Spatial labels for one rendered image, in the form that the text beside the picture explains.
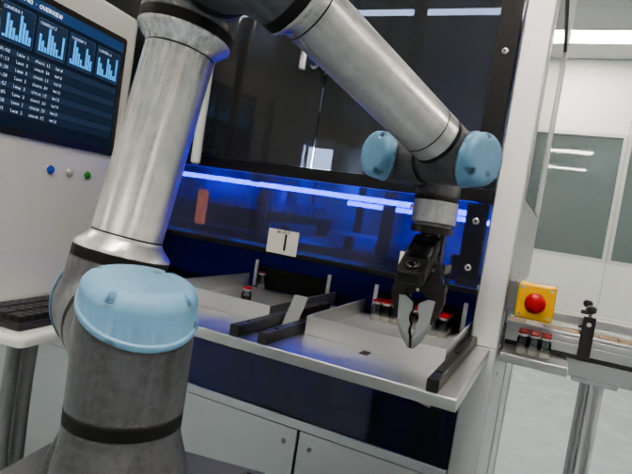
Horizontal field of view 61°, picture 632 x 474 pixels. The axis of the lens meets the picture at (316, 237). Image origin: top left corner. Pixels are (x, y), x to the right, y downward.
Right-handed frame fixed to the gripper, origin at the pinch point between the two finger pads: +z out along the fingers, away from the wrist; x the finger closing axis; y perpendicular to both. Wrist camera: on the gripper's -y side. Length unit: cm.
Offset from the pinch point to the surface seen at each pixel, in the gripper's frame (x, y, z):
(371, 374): 2.2, -12.4, 3.8
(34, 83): 88, -11, -38
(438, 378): -7.6, -12.1, 1.8
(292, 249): 38.3, 26.6, -9.8
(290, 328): 20.5, -4.8, 1.9
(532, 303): -17.4, 23.4, -8.4
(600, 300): -65, 488, 16
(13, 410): 103, 8, 45
